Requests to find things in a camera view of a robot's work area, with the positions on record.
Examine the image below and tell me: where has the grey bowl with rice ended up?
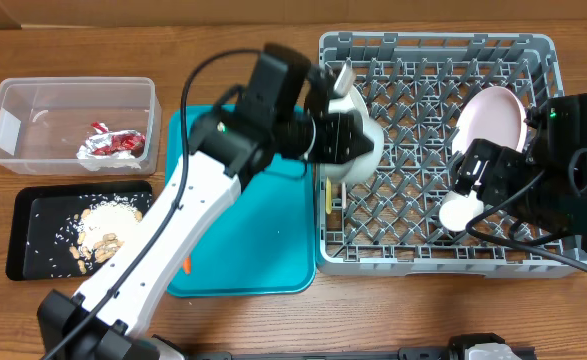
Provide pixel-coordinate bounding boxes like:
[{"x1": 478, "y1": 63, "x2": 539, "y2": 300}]
[{"x1": 320, "y1": 110, "x2": 384, "y2": 185}]

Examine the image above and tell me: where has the white bowl with peanuts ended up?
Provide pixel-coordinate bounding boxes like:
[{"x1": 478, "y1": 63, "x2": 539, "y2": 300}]
[{"x1": 328, "y1": 85, "x2": 369, "y2": 118}]

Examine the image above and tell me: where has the white plastic fork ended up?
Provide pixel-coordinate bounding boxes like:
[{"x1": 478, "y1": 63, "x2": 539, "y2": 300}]
[{"x1": 341, "y1": 183, "x2": 348, "y2": 210}]

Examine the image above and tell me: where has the white cup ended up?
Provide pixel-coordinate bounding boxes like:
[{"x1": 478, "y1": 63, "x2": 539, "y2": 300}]
[{"x1": 438, "y1": 191, "x2": 484, "y2": 232}]

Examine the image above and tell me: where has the yellow plastic spoon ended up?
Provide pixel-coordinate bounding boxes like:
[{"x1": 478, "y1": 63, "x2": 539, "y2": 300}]
[{"x1": 324, "y1": 177, "x2": 333, "y2": 215}]

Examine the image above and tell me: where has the white round plate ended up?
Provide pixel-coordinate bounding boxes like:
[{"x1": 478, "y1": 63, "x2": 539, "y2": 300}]
[{"x1": 451, "y1": 86, "x2": 527, "y2": 154}]

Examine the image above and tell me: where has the orange carrot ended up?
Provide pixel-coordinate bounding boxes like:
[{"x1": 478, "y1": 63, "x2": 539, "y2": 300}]
[{"x1": 182, "y1": 257, "x2": 192, "y2": 275}]

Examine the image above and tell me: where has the red silver foil wrapper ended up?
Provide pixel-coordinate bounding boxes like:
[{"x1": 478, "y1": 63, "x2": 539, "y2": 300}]
[{"x1": 77, "y1": 122, "x2": 146, "y2": 158}]

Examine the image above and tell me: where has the white napkin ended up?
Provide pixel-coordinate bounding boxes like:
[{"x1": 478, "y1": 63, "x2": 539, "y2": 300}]
[{"x1": 76, "y1": 145, "x2": 141, "y2": 171}]

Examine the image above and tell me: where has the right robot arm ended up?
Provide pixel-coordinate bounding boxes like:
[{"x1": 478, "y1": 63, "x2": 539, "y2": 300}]
[{"x1": 452, "y1": 93, "x2": 587, "y2": 273}]

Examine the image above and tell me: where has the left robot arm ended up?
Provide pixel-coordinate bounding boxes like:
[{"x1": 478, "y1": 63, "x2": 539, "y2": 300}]
[{"x1": 37, "y1": 43, "x2": 383, "y2": 359}]

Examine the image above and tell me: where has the grey dishwasher rack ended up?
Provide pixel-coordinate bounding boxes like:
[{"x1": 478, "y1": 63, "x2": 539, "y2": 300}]
[{"x1": 317, "y1": 31, "x2": 571, "y2": 278}]

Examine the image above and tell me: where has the teal serving tray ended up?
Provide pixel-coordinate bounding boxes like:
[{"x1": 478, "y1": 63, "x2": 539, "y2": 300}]
[{"x1": 165, "y1": 103, "x2": 317, "y2": 299}]

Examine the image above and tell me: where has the pile of white rice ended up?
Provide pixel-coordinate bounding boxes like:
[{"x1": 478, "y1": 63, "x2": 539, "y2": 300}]
[{"x1": 25, "y1": 193, "x2": 147, "y2": 279}]

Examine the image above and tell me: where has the pile of peanuts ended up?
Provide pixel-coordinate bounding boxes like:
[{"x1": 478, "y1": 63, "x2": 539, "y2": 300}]
[{"x1": 69, "y1": 203, "x2": 143, "y2": 275}]

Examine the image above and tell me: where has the black tray bin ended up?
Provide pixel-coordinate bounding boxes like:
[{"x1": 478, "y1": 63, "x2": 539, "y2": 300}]
[{"x1": 5, "y1": 180, "x2": 152, "y2": 281}]

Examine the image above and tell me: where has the clear plastic bin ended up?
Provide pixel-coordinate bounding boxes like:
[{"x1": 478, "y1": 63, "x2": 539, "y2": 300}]
[{"x1": 0, "y1": 77, "x2": 162, "y2": 176}]

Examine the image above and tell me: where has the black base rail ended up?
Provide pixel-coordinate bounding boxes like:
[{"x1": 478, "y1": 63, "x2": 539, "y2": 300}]
[{"x1": 152, "y1": 332, "x2": 539, "y2": 360}]

